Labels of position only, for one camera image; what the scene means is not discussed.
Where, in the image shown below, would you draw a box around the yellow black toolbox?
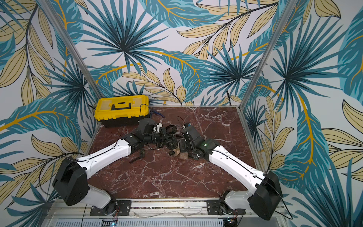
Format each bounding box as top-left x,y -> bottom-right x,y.
94,95 -> 150,128

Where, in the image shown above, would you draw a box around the aluminium front rail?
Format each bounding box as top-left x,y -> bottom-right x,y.
42,198 -> 291,227

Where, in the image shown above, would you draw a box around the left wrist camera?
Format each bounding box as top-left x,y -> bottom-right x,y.
153,123 -> 163,133

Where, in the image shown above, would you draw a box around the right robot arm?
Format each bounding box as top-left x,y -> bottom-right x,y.
182,124 -> 283,220

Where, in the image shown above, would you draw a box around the blue handled pliers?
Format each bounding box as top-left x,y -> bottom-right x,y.
150,110 -> 165,118

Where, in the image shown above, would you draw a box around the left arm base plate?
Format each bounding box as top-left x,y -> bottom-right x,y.
90,200 -> 131,217

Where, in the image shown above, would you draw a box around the beige striped cloth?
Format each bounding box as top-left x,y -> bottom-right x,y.
172,147 -> 189,160

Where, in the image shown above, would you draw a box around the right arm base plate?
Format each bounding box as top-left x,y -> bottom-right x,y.
206,200 -> 246,216

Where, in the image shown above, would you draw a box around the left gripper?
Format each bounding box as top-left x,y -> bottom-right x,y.
145,127 -> 177,148

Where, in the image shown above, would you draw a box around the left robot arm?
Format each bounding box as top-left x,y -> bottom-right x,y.
53,118 -> 178,216

